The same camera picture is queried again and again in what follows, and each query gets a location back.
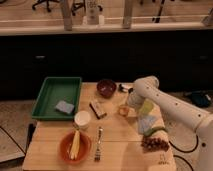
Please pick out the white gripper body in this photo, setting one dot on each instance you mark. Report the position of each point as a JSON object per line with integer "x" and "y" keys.
{"x": 134, "y": 100}

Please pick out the white paper cup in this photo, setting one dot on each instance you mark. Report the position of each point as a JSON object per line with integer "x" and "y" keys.
{"x": 82, "y": 119}

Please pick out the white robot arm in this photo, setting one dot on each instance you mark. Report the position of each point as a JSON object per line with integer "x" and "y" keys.
{"x": 198, "y": 120}

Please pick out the green plastic cup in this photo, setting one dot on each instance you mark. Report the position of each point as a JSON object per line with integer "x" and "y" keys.
{"x": 146, "y": 108}

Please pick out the light blue cloth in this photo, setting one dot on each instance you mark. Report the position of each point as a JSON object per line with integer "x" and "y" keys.
{"x": 145, "y": 123}

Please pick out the dark red bowl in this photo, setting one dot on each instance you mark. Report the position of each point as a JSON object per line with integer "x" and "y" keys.
{"x": 106, "y": 88}

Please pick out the green cucumber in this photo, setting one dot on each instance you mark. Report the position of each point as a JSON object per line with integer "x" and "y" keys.
{"x": 153, "y": 130}

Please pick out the bunch of dark grapes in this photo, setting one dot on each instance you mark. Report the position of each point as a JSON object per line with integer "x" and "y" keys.
{"x": 154, "y": 144}

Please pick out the dark teal bag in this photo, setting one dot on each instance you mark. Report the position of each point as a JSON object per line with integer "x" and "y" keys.
{"x": 199, "y": 99}

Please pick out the silver fork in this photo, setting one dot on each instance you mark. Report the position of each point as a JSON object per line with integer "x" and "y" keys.
{"x": 98, "y": 150}

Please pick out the blue sponge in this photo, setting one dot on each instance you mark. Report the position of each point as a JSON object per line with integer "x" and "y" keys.
{"x": 64, "y": 107}

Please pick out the orange bowl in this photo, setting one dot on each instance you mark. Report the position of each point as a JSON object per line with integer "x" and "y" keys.
{"x": 65, "y": 147}

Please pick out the green plastic tray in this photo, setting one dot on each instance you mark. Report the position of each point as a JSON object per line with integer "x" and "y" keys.
{"x": 53, "y": 91}

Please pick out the yellow corn cob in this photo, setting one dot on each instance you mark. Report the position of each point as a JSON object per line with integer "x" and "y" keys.
{"x": 75, "y": 146}

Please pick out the white bottle on shelf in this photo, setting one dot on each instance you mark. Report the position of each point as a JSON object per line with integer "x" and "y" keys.
{"x": 93, "y": 9}

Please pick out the black office chair base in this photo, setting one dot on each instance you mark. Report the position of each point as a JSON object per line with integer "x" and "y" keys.
{"x": 47, "y": 2}

